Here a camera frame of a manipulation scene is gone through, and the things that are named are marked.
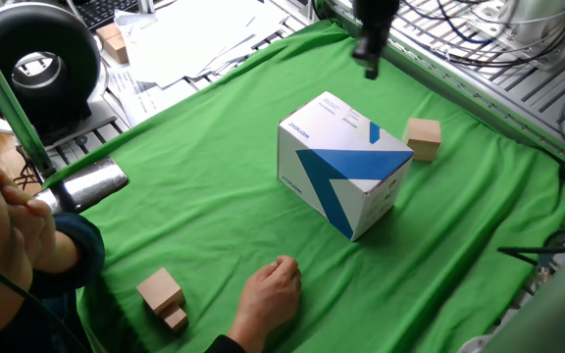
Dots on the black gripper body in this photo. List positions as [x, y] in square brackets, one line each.
[375, 22]

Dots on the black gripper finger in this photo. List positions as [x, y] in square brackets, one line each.
[359, 55]
[373, 66]

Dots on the wooden cube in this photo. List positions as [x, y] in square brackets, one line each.
[422, 139]
[160, 290]

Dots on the right forearm in blue sleeve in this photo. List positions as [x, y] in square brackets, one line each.
[223, 345]

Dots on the left forearm in blue sleeve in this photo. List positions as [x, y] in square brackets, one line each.
[84, 245]

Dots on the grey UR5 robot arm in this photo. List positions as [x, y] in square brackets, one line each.
[557, 318]

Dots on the person's right hand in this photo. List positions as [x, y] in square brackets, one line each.
[270, 299]

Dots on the person's left hand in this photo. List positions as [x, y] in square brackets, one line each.
[42, 235]

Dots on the white and blue cardboard box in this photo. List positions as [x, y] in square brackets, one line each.
[341, 162]

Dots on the stack of white papers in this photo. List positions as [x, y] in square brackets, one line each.
[199, 39]

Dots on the silver metal mounting plate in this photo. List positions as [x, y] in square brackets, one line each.
[537, 24]

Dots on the green cloth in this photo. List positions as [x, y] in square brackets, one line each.
[223, 196]

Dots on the black keyboard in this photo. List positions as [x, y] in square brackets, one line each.
[103, 11]

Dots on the silver metal cylinder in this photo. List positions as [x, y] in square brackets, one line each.
[86, 184]

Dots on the small wooden block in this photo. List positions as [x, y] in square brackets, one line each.
[174, 318]

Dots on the person's dark torso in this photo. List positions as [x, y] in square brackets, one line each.
[27, 328]

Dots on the grey aluminium frame rail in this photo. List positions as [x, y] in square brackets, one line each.
[459, 93]

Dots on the green frame pole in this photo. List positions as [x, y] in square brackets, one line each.
[13, 117]

